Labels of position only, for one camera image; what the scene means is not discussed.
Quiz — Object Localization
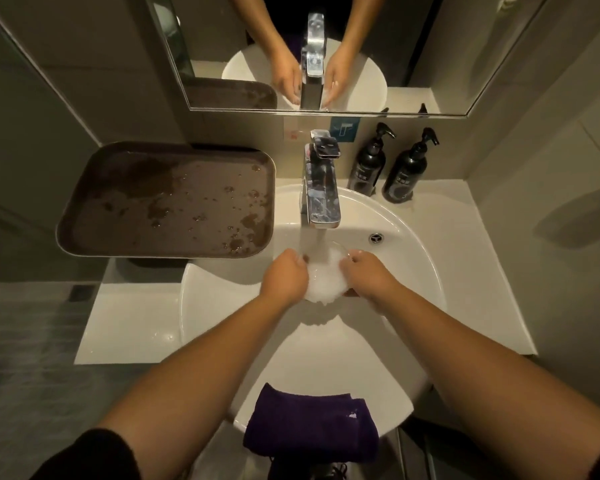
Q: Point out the black pump bottle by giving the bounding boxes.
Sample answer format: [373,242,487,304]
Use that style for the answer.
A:
[347,122,397,197]
[381,127,440,204]

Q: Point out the white vanity counter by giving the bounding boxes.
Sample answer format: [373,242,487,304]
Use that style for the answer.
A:
[74,179,538,366]

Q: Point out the purple cloth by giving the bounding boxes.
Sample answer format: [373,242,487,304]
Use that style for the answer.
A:
[243,383,380,465]

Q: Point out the brown rectangular tray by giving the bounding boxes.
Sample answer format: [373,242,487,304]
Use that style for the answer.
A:
[56,141,277,259]

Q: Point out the blue wall sticker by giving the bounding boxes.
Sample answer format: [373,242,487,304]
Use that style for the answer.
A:
[330,117,361,143]

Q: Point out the person's right forearm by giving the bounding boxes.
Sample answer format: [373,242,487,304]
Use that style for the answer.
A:
[375,287,600,480]

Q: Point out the white round sink basin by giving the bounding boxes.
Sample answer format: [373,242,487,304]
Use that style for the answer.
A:
[180,183,447,438]

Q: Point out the chrome faucet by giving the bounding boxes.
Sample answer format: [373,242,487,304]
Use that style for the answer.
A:
[300,129,342,230]

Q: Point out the person's left hand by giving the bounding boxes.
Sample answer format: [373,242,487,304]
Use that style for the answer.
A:
[259,248,310,309]

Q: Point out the person's right hand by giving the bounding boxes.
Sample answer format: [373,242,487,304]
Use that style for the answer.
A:
[338,250,402,309]

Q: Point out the person's left forearm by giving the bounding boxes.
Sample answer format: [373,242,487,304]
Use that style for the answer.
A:
[98,293,301,480]

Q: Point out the clear glass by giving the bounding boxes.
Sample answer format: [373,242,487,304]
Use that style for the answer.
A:
[302,240,353,305]

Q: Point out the wall mirror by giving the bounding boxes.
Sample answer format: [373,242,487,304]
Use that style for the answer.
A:
[145,0,551,118]

